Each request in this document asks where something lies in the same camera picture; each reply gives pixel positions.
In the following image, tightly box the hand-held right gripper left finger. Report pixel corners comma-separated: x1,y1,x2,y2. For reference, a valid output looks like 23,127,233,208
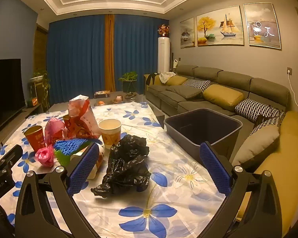
15,142,101,238

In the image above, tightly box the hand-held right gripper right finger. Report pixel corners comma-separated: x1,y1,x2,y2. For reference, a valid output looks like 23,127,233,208
199,141,282,238

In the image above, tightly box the blue foam fruit net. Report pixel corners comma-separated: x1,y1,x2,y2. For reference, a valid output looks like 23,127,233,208
53,138,102,155

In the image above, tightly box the small pink plastic bag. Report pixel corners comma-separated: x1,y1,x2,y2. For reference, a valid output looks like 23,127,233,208
35,146,55,167

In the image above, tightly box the black plastic bag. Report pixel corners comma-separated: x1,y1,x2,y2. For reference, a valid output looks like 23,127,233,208
91,134,152,199

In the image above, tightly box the beige paper cup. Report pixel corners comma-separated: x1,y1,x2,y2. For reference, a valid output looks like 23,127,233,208
98,119,122,147

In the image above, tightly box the dark grey plastic bin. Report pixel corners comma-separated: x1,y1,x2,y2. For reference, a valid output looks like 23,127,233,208
164,108,243,165

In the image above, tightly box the large pink plastic bag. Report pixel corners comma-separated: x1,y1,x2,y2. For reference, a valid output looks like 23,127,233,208
44,118,66,147

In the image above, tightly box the red and white plastic bag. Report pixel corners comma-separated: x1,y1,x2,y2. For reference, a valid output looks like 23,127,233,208
68,96,101,139

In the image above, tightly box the grey television stand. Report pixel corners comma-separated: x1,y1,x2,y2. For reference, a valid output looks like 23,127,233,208
0,103,44,144

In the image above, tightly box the light grey pillow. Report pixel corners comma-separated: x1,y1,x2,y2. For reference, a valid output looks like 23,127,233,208
232,125,280,166

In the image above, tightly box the blue floral bedsheet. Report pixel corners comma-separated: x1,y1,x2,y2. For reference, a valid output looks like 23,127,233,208
0,101,229,238

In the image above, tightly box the black television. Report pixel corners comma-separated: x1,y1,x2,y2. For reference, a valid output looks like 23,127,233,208
0,59,25,135

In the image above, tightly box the metal plant stand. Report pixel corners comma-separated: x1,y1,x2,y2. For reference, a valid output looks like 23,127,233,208
33,82,50,112

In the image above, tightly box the striped houndstooth pillow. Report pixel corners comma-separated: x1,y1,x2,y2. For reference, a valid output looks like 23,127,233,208
250,118,282,137

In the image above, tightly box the large houndstooth pillow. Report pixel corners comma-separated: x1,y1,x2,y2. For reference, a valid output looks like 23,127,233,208
235,98,285,122

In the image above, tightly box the large yellow pillow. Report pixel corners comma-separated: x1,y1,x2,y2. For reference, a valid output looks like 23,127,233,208
202,84,244,112

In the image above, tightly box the trailing plant in white pot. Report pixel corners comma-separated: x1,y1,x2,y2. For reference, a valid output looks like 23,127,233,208
28,70,51,112

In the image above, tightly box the dark grey pillow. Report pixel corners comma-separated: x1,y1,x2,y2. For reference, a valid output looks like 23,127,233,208
165,85,203,99

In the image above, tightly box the small houndstooth pillow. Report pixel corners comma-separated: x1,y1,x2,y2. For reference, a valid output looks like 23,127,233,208
182,79,211,91

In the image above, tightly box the grey sectional sofa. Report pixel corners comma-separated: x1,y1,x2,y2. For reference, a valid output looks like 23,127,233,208
144,64,298,228

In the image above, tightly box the small yellow pillow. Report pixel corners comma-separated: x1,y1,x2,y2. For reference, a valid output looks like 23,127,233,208
165,76,188,87

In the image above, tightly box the leafy plant in dark pot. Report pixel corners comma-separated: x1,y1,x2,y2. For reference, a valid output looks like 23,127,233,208
118,71,138,93

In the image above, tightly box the white cloth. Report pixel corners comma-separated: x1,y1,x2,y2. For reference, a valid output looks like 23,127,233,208
159,71,177,83

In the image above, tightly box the blue curtain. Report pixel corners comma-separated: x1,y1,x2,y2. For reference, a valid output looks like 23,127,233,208
46,15,107,105
113,13,170,96

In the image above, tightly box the orange curtain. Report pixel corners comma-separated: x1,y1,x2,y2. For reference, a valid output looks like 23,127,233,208
104,14,115,97

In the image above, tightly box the white standing air conditioner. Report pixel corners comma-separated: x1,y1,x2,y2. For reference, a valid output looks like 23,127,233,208
158,37,170,73

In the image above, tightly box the small framed landscape painting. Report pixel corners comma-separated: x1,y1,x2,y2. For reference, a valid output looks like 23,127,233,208
180,17,197,49

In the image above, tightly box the wide framed sailboat painting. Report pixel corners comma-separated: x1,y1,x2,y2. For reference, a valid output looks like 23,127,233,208
196,5,244,47

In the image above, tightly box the red and gold flower ornament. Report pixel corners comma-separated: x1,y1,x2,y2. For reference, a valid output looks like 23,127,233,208
157,24,170,37

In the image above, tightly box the framed painting with light glare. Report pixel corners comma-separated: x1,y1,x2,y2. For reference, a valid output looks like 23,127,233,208
243,2,282,50

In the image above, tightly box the white cable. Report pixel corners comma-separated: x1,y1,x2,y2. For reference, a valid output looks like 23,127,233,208
288,73,298,117

